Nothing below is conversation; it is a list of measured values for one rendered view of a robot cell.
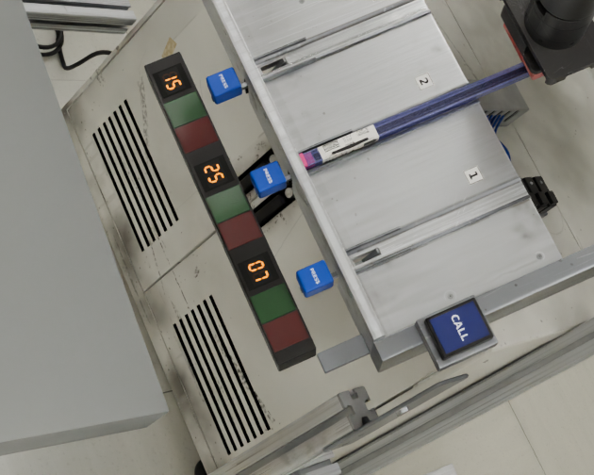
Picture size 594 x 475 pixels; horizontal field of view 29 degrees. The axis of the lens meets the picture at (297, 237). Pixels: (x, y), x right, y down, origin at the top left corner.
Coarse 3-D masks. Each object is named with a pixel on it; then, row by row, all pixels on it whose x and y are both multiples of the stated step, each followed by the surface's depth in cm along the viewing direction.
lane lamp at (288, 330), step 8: (296, 312) 108; (272, 320) 108; (280, 320) 108; (288, 320) 108; (296, 320) 108; (264, 328) 107; (272, 328) 107; (280, 328) 107; (288, 328) 107; (296, 328) 107; (304, 328) 107; (272, 336) 107; (280, 336) 107; (288, 336) 107; (296, 336) 107; (304, 336) 107; (272, 344) 107; (280, 344) 107; (288, 344) 107
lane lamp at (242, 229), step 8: (240, 216) 111; (248, 216) 111; (224, 224) 111; (232, 224) 110; (240, 224) 110; (248, 224) 110; (256, 224) 110; (224, 232) 110; (232, 232) 110; (240, 232) 110; (248, 232) 110; (256, 232) 110; (224, 240) 110; (232, 240) 110; (240, 240) 110; (248, 240) 110; (232, 248) 110
